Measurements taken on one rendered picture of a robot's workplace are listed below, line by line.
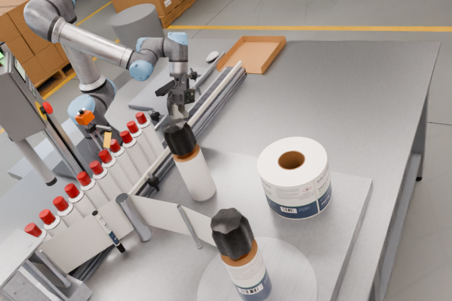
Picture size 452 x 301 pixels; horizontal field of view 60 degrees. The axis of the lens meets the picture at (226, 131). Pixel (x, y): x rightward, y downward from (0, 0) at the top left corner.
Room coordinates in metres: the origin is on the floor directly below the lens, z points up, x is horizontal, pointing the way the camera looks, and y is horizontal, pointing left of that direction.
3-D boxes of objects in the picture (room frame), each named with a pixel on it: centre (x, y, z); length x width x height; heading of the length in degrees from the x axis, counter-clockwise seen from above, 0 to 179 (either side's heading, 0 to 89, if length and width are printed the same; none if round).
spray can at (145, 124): (1.23, 0.28, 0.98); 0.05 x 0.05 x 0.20
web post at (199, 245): (0.74, 0.18, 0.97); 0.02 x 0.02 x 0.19
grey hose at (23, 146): (1.02, 0.58, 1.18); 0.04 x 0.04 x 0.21
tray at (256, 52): (1.83, -0.26, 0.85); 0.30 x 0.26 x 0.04; 139
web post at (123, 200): (0.85, 0.35, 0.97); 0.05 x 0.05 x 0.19
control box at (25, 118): (1.05, 0.53, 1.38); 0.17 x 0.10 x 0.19; 14
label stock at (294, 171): (0.81, -0.15, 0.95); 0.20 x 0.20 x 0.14
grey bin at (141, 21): (3.78, 0.48, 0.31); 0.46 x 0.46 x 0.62
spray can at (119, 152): (1.11, 0.38, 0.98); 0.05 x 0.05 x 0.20
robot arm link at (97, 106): (1.45, 0.52, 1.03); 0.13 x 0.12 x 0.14; 160
